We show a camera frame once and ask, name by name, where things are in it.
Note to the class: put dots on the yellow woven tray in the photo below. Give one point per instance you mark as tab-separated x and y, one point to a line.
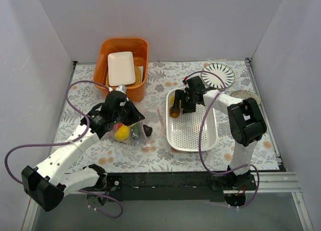
138	77

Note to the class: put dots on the white rectangular plate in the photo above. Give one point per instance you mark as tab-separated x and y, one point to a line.
120	68

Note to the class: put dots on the green toy avocado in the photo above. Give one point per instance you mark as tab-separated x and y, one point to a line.
135	131

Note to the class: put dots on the floral patterned table mat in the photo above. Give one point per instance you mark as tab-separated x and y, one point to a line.
114	156

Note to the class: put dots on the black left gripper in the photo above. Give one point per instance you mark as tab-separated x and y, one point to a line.
133	113

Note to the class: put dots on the dark brown toy mangosteen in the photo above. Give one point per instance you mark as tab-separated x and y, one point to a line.
147	130

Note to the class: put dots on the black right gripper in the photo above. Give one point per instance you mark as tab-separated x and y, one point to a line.
182	100

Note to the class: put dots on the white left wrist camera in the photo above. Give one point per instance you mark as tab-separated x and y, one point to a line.
121	88

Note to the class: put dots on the speckled round coaster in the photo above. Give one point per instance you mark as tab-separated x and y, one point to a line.
244	94

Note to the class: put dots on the white perforated plastic basket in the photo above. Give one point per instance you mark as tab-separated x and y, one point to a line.
183	132

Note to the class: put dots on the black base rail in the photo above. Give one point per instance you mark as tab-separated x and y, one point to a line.
173	186

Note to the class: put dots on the red toy apple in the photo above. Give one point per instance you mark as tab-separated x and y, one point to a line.
117	126

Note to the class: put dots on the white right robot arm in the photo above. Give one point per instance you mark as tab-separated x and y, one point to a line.
246	122

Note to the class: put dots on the blue striped round plate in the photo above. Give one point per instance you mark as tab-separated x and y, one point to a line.
218	76

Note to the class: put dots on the yellow toy mango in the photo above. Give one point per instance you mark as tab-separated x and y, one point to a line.
122	133

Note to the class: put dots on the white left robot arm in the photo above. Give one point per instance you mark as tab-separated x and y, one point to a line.
48	182

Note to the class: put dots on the orange plastic bin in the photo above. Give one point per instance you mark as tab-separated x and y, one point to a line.
140	50

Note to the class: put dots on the brown toy kiwi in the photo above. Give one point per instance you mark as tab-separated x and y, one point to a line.
174	113

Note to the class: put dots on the clear zip top bag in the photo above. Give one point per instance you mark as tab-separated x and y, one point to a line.
142	132

